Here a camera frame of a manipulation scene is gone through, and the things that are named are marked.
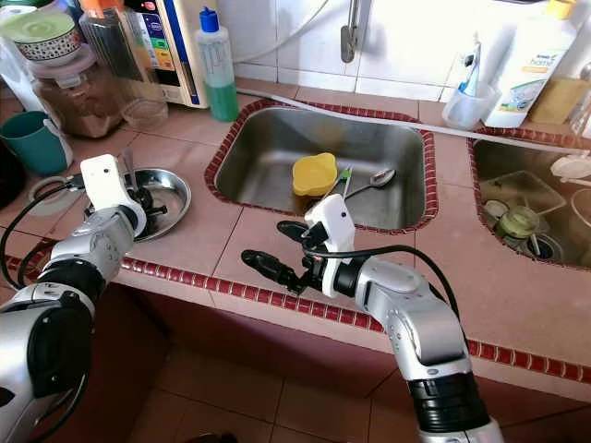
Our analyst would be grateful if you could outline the yellow plastic bowl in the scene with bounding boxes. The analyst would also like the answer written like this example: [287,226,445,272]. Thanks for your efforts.
[291,152,339,198]

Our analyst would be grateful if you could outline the shallow steel bowl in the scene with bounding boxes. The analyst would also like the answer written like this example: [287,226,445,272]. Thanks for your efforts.
[97,166,193,243]

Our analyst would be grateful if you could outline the large steel sink basin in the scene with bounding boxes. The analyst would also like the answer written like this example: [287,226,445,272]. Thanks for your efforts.
[214,106,428,232]

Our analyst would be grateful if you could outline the small clear glass bowl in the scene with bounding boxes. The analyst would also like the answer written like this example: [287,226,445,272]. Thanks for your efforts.
[120,92,169,130]

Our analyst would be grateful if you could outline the glass jar brown contents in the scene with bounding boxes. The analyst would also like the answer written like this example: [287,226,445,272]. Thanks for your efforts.
[30,46,121,139]

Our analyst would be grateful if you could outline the teal mug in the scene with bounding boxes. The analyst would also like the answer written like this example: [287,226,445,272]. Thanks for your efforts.
[0,111,73,176]

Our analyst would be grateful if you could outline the black kettle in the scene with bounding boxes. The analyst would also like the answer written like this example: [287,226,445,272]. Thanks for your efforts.
[0,143,24,209]

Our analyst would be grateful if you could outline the green liquid bottle blue cap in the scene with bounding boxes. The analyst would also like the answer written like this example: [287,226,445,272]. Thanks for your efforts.
[196,7,239,123]

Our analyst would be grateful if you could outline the white water purifier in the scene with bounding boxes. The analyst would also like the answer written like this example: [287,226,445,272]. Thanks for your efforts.
[139,0,206,109]

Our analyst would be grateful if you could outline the clear container orange cap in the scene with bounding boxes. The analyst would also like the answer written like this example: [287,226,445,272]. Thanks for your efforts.
[80,0,153,93]

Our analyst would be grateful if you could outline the white plastic pitcher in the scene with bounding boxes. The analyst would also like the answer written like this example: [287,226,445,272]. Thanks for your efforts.
[0,28,47,114]

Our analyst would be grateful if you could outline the patterned bowl green lid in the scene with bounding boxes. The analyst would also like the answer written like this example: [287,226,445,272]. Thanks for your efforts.
[2,9,79,64]

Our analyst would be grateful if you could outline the small glass cup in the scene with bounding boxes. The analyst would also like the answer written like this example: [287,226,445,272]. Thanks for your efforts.
[497,205,541,241]

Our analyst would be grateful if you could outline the clear plastic cup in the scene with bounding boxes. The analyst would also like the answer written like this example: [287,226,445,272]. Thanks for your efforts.
[441,81,500,130]

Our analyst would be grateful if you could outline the small steel sink basin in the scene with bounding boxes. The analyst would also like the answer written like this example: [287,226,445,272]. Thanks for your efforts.
[471,138,591,269]

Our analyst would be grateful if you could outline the clear plastic food container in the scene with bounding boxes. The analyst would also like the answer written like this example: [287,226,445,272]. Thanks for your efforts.
[480,171,564,218]

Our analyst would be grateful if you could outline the blue white toothbrush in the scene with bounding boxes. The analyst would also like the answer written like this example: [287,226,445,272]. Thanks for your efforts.
[459,35,483,98]

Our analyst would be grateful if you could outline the large clear glass bowl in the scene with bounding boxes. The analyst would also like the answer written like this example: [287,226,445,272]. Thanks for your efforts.
[571,189,591,232]

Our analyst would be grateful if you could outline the white detergent bottle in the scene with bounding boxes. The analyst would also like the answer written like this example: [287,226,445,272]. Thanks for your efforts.
[483,0,578,128]

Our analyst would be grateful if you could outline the yellow sponge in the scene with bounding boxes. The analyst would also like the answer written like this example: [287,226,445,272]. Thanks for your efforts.
[554,76,591,126]

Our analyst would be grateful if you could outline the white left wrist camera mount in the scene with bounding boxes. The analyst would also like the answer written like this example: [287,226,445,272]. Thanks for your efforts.
[79,153,147,215]

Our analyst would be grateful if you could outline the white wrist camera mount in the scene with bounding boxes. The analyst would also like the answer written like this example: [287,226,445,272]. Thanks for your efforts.
[79,153,147,215]
[303,194,356,298]

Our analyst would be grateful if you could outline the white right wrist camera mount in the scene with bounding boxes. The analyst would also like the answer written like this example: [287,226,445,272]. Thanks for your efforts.
[303,194,356,298]

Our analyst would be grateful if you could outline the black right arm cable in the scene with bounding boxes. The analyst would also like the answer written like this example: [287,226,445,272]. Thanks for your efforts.
[305,243,461,319]

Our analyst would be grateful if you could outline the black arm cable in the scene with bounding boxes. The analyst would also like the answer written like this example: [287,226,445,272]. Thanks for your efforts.
[0,177,84,294]
[305,243,461,319]

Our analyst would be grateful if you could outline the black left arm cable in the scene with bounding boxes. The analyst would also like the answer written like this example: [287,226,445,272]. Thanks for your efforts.
[0,177,84,294]

